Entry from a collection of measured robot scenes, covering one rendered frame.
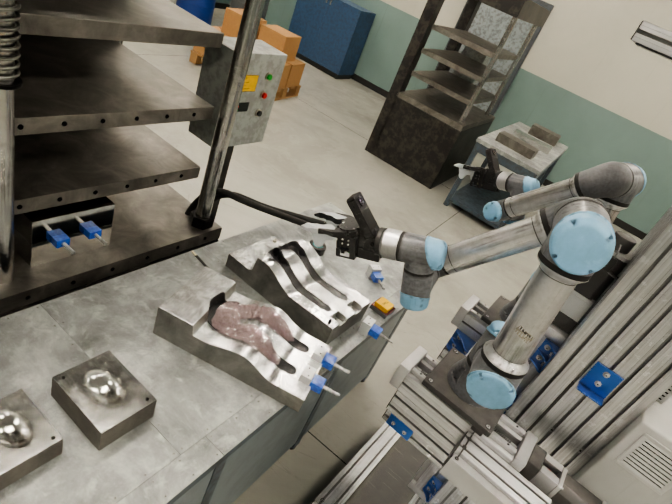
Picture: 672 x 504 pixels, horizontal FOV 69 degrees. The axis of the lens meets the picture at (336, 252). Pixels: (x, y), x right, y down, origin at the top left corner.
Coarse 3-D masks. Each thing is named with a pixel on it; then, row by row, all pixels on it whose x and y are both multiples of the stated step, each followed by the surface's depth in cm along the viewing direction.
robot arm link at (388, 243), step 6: (390, 228) 120; (384, 234) 118; (390, 234) 117; (396, 234) 117; (384, 240) 117; (390, 240) 117; (396, 240) 116; (384, 246) 117; (390, 246) 117; (396, 246) 124; (384, 252) 118; (390, 252) 117; (390, 258) 119
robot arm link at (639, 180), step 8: (632, 168) 155; (640, 168) 160; (640, 176) 157; (632, 184) 154; (640, 184) 158; (632, 192) 158; (640, 192) 162; (600, 200) 163; (608, 200) 161; (616, 200) 160; (624, 200) 160; (608, 208) 163; (616, 208) 162; (624, 208) 161; (616, 216) 165
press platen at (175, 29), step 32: (32, 0) 123; (64, 0) 133; (96, 0) 143; (128, 0) 156; (160, 0) 170; (32, 32) 118; (64, 32) 124; (96, 32) 130; (128, 32) 138; (160, 32) 146; (192, 32) 154
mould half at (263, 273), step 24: (264, 240) 197; (240, 264) 180; (264, 264) 173; (312, 264) 187; (264, 288) 177; (288, 288) 173; (312, 288) 179; (336, 288) 184; (288, 312) 173; (312, 312) 168; (360, 312) 181; (312, 336) 170; (336, 336) 173
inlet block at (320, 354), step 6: (318, 348) 155; (324, 348) 156; (312, 354) 154; (318, 354) 153; (324, 354) 154; (330, 354) 157; (318, 360) 154; (324, 360) 154; (330, 360) 155; (324, 366) 155; (330, 366) 154; (336, 366) 155; (348, 372) 155
